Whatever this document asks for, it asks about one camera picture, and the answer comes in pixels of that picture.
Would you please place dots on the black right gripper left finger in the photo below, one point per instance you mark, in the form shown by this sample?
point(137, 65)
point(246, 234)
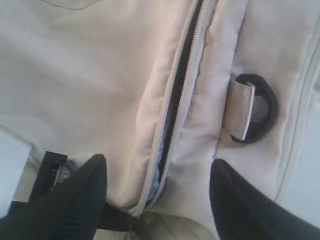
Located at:
point(71, 211)

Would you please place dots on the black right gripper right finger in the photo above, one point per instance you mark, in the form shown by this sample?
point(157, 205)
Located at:
point(241, 212)

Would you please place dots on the beige canvas duffel bag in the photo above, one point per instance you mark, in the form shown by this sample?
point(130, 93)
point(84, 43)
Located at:
point(161, 88)

